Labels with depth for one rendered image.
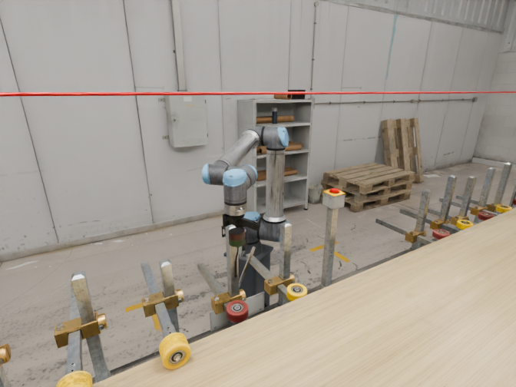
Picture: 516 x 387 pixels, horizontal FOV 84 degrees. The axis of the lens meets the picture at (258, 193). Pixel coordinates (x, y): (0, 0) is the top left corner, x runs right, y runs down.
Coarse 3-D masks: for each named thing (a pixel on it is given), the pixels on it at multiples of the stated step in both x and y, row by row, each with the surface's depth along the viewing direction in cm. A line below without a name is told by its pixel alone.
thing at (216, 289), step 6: (198, 264) 139; (204, 264) 139; (204, 270) 134; (204, 276) 132; (210, 276) 130; (210, 282) 126; (216, 282) 126; (210, 288) 126; (216, 288) 122; (216, 294) 120; (234, 324) 105
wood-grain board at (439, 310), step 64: (448, 256) 138; (512, 256) 138; (256, 320) 100; (320, 320) 100; (384, 320) 100; (448, 320) 100; (512, 320) 100; (128, 384) 78; (192, 384) 78; (256, 384) 78; (320, 384) 78; (384, 384) 78; (448, 384) 78; (512, 384) 78
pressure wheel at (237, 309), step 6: (240, 300) 108; (228, 306) 105; (234, 306) 106; (240, 306) 106; (246, 306) 105; (228, 312) 103; (234, 312) 103; (240, 312) 103; (246, 312) 103; (228, 318) 103; (234, 318) 102; (240, 318) 102
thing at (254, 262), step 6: (246, 258) 149; (252, 258) 146; (252, 264) 145; (258, 264) 141; (258, 270) 139; (264, 270) 136; (264, 276) 135; (270, 276) 132; (282, 288) 124; (282, 294) 123; (288, 300) 119
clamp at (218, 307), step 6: (222, 294) 117; (228, 294) 117; (240, 294) 117; (222, 300) 114; (228, 300) 114; (234, 300) 116; (216, 306) 112; (222, 306) 113; (216, 312) 113; (222, 312) 114
